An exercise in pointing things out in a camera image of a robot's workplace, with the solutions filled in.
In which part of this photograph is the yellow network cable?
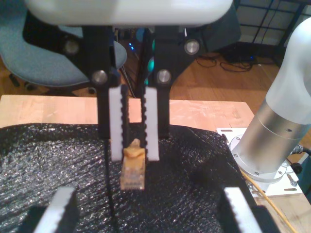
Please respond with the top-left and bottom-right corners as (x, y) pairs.
(121, 138), (298, 233)

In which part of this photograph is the black bubble mat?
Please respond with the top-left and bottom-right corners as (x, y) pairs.
(0, 122), (255, 233)

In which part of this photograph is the grey-blue office chair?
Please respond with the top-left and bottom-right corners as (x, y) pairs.
(0, 0), (128, 97)

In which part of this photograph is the black computer case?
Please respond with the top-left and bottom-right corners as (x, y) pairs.
(200, 3), (242, 53)

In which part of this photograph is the black floor cable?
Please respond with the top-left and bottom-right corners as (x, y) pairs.
(196, 52), (262, 73)

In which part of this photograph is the black wire grid panel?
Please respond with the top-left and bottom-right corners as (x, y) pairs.
(234, 0), (311, 47)

